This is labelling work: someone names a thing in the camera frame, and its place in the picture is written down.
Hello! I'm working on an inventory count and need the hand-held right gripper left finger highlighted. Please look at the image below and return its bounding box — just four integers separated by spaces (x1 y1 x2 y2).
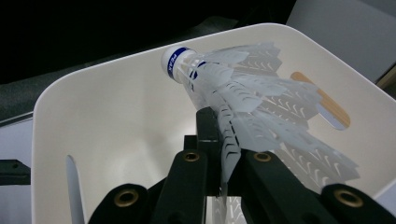
196 106 223 196

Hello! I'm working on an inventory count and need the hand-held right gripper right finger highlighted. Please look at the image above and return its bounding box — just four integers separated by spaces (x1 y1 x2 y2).
227 152 250 197

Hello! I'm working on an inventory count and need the white plastic storage bin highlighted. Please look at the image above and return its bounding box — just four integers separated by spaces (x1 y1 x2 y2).
31 21 396 224

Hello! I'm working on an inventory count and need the white table cover sheet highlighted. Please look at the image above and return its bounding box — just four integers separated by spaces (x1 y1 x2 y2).
0 0 396 224

